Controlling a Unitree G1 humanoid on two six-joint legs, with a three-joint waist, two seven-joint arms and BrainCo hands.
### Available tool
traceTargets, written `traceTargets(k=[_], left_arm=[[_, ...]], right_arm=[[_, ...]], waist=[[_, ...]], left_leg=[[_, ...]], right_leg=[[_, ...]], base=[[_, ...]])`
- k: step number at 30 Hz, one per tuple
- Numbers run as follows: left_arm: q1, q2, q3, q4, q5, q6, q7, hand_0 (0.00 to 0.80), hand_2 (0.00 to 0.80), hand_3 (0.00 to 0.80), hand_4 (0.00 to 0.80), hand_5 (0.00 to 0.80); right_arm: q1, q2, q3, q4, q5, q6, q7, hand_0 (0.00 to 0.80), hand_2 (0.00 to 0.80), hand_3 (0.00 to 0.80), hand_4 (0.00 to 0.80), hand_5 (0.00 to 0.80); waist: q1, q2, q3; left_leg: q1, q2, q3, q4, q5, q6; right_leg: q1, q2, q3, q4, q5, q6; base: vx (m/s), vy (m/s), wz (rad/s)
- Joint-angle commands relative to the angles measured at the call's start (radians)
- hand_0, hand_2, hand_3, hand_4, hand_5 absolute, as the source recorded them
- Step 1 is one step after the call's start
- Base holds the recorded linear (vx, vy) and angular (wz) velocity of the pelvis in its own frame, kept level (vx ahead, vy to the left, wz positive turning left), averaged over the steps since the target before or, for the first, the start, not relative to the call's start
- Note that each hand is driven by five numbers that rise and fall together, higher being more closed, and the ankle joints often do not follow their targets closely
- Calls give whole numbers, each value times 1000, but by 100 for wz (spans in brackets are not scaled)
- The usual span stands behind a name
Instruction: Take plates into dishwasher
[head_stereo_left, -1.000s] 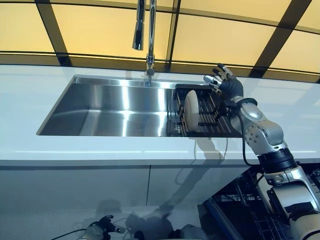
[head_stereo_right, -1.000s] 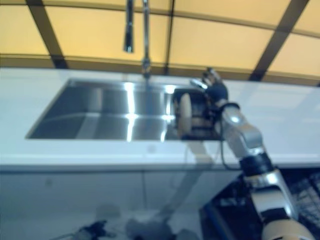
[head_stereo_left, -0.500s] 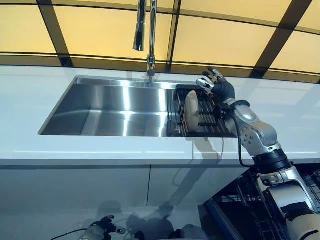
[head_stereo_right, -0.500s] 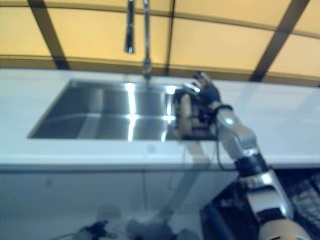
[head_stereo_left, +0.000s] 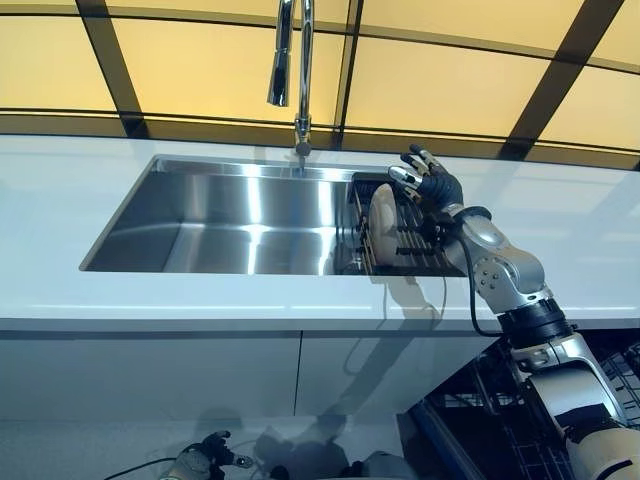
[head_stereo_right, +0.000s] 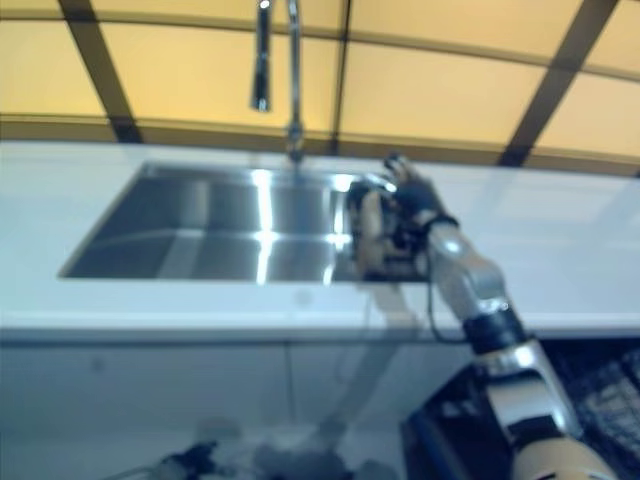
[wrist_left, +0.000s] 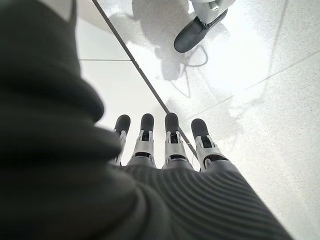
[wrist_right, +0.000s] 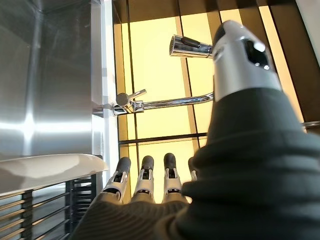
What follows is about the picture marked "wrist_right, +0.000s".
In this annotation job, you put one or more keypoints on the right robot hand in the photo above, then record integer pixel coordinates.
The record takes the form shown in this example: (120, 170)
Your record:
(237, 175)

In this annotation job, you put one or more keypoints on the cream round plate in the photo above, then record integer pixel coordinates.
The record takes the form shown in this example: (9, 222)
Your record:
(45, 172)

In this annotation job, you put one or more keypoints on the chrome kitchen faucet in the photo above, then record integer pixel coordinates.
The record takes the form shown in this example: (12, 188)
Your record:
(175, 101)

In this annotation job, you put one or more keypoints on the stainless steel sink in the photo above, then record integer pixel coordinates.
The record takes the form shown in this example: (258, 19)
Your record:
(50, 87)

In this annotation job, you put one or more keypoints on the black dish rack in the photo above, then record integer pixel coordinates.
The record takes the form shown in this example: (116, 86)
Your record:
(27, 215)

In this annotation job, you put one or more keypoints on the dark window frame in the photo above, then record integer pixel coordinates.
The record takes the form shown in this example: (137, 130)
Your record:
(287, 50)

